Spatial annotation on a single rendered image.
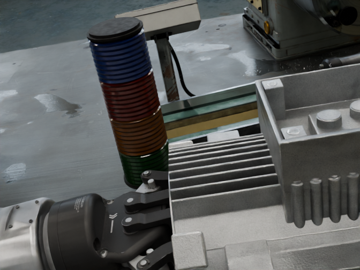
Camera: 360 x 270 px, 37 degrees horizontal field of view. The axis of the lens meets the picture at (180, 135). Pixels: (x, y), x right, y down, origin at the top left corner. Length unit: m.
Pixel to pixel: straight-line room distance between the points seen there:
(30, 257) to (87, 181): 0.69
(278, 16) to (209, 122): 0.49
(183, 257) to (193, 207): 0.04
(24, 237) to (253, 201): 0.17
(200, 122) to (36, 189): 0.37
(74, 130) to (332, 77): 0.94
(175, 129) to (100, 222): 0.58
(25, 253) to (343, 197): 0.24
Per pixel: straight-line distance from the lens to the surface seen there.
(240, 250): 0.37
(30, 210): 0.45
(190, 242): 0.37
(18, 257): 0.43
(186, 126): 1.00
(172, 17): 1.10
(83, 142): 1.25
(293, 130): 0.36
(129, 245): 0.41
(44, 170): 1.19
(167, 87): 1.16
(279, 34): 1.43
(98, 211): 0.44
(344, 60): 0.84
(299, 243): 0.39
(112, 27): 0.56
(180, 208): 0.38
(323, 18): 1.21
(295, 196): 0.37
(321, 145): 0.35
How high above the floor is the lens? 1.38
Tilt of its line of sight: 30 degrees down
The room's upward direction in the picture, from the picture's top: 11 degrees counter-clockwise
